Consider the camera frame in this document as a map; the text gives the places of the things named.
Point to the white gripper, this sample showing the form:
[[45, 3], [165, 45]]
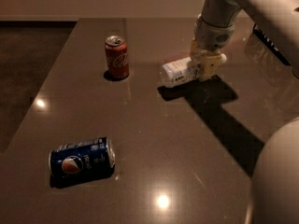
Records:
[[212, 35]]

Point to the clear plastic water bottle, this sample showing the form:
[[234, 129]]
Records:
[[180, 72]]

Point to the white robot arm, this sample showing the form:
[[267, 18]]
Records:
[[278, 20]]

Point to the red Coca-Cola can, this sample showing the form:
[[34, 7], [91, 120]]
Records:
[[117, 57]]

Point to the blue Pepsi can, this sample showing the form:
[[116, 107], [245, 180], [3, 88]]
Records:
[[92, 157]]

